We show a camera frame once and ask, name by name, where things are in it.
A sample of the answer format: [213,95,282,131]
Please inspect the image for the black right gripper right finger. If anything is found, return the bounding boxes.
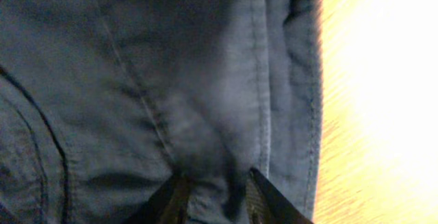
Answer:
[246,168,313,224]

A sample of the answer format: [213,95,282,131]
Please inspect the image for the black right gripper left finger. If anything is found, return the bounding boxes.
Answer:
[126,175,192,224]

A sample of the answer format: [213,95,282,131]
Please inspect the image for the navy blue shorts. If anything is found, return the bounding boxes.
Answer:
[1,0,322,223]

